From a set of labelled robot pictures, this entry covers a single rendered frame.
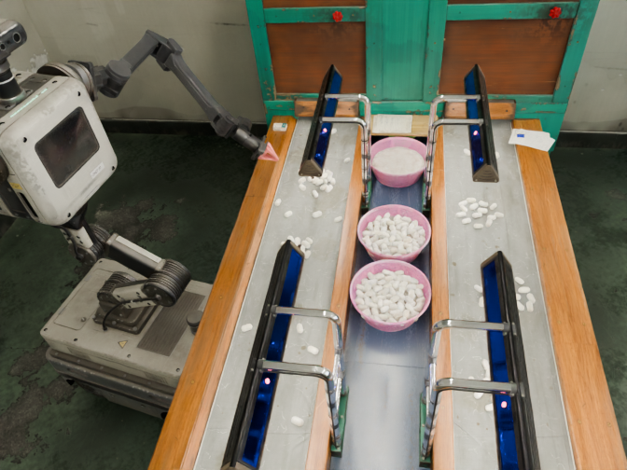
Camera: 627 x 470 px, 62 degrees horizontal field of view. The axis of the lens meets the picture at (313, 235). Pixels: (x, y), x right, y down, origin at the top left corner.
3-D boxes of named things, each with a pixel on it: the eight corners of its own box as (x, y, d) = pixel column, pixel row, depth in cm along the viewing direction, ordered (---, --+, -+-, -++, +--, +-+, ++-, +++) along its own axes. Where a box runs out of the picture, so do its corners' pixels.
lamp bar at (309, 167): (299, 176, 173) (296, 159, 168) (324, 79, 215) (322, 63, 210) (322, 177, 172) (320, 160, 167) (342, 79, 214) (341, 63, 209)
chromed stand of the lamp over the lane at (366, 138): (322, 213, 213) (313, 120, 181) (328, 181, 227) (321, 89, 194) (369, 214, 210) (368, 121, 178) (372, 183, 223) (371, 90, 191)
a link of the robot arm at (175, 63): (152, 58, 207) (164, 37, 202) (162, 59, 212) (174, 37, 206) (217, 139, 203) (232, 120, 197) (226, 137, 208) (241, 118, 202)
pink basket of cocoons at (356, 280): (346, 337, 171) (345, 320, 164) (354, 274, 189) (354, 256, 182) (428, 343, 167) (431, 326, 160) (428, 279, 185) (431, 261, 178)
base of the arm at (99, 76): (73, 98, 168) (66, 60, 162) (90, 93, 175) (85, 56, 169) (95, 102, 166) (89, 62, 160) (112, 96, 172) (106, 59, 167)
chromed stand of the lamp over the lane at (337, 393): (275, 449, 147) (247, 370, 115) (287, 385, 161) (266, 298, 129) (341, 458, 144) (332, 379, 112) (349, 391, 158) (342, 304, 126)
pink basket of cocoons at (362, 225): (369, 281, 187) (369, 263, 180) (350, 229, 205) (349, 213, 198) (439, 264, 189) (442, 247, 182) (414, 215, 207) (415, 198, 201)
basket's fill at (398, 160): (369, 186, 221) (369, 176, 216) (373, 154, 236) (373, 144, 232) (424, 188, 217) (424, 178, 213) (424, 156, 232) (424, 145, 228)
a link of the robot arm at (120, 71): (139, 42, 208) (150, 21, 203) (169, 63, 213) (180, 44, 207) (91, 87, 173) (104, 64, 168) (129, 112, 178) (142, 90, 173)
